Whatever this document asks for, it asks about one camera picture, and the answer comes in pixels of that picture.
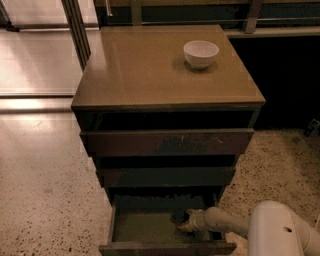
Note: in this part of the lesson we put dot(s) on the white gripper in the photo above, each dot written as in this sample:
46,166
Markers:
195,219

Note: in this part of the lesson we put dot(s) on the dark sponge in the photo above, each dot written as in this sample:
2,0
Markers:
179,217

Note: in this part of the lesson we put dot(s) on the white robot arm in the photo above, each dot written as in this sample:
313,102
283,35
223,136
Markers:
273,229

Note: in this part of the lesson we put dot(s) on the middle drawer front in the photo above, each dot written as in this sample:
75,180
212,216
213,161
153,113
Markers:
165,177

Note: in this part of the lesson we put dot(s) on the open bottom drawer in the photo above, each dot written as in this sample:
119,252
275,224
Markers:
141,226

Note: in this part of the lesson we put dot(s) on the top drawer front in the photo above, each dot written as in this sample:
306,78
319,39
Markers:
167,142

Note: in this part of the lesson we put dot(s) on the small dark floor object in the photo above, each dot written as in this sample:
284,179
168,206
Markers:
312,127

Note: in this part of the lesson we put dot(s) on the white ceramic bowl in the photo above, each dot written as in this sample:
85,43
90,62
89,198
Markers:
200,54

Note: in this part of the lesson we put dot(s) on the metal railing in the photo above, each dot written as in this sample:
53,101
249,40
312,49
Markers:
245,15

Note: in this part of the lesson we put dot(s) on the metal door frame post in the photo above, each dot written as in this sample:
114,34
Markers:
77,29

